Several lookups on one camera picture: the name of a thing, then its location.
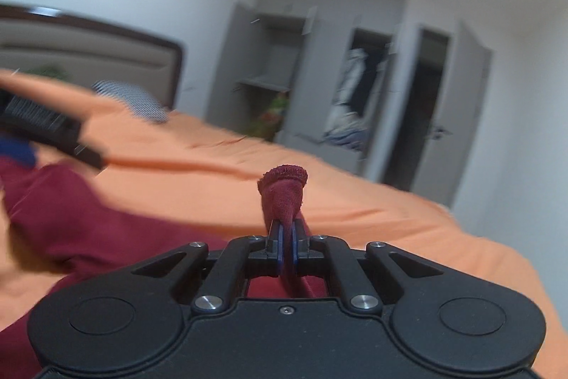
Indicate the orange bed cover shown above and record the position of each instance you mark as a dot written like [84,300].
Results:
[189,173]

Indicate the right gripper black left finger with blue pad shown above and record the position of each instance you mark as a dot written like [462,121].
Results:
[266,252]

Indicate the colourful bag in wardrobe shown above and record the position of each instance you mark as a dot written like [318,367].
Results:
[269,122]

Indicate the brown padded headboard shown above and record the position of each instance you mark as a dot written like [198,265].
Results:
[89,50]

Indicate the dark red garment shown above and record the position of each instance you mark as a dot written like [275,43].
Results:
[60,217]

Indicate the folded blue striped clothes pile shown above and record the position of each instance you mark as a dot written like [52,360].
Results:
[353,136]

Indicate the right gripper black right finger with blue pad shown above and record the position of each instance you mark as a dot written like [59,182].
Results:
[308,252]

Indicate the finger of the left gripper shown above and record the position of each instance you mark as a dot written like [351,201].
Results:
[89,156]

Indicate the hanging clothes in wardrobe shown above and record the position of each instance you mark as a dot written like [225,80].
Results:
[355,92]

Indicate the checkered pillow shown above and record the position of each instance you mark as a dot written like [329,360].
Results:
[141,103]

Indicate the grey wardrobe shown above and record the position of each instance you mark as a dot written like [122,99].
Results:
[429,94]

